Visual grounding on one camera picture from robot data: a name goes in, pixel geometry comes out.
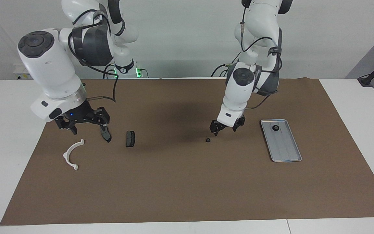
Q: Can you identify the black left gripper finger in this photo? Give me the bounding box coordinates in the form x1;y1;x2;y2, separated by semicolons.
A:
232;115;246;132
210;120;223;136

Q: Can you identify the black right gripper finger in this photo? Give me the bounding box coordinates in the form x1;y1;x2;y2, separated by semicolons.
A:
55;116;78;135
96;107;110;129

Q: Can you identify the silver metal tray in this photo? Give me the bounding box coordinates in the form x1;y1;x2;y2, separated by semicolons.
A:
260;119;302;163

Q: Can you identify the curved dark brake pad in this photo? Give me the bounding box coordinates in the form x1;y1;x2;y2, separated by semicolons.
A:
101;126;112;143

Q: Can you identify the brown table mat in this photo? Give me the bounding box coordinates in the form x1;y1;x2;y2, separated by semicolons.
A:
0;78;374;226

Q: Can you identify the white curved plastic bracket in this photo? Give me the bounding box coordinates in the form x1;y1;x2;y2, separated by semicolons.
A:
63;139;85;171

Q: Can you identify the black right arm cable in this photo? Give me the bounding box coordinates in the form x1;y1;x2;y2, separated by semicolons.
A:
69;10;120;103

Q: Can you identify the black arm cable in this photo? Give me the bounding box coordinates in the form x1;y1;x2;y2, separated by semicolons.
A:
69;10;120;103
239;3;283;110

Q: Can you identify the black left base cable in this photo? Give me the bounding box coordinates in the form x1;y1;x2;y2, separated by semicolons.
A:
211;52;241;78

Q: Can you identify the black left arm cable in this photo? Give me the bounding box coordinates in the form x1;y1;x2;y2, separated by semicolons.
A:
239;3;283;110

